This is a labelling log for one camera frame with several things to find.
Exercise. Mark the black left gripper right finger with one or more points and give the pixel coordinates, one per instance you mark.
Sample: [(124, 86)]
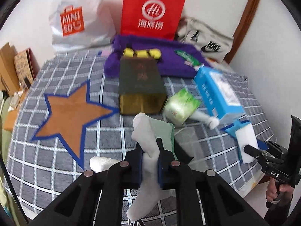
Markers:
[(203, 198)]

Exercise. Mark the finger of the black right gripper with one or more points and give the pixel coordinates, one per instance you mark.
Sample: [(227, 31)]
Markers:
[(251, 153)]

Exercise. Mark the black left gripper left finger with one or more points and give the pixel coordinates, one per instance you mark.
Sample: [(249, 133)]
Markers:
[(95, 198)]

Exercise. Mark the green tissue pack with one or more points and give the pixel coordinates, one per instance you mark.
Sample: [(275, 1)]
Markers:
[(180, 106)]

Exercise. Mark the right hand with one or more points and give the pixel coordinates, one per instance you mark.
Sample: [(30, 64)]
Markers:
[(272, 191)]

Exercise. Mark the blue tissue pack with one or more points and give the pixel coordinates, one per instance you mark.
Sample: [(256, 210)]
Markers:
[(218, 95)]

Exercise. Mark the grey checked star blanket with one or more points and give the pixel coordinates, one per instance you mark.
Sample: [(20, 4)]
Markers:
[(57, 133)]

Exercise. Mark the green wet wipes packet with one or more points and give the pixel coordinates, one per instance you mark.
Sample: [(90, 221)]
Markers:
[(189, 60)]

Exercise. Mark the beige Nike waist bag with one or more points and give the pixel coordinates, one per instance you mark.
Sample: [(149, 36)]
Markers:
[(209, 41)]

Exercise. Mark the purple fleece towel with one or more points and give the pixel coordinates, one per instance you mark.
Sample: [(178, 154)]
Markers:
[(170, 64)]

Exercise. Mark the dark green tin box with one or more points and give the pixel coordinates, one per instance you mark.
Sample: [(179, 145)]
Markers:
[(141, 88)]

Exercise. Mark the brown cardboard boxes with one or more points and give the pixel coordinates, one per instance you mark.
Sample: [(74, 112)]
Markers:
[(18, 69)]

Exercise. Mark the red paper shopping bag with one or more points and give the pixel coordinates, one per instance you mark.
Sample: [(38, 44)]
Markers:
[(151, 18)]

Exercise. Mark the white Miniso plastic bag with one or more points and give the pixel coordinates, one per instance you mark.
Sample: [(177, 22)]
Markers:
[(79, 24)]

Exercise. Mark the brown wooden door frame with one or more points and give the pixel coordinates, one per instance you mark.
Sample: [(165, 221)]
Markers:
[(242, 28)]

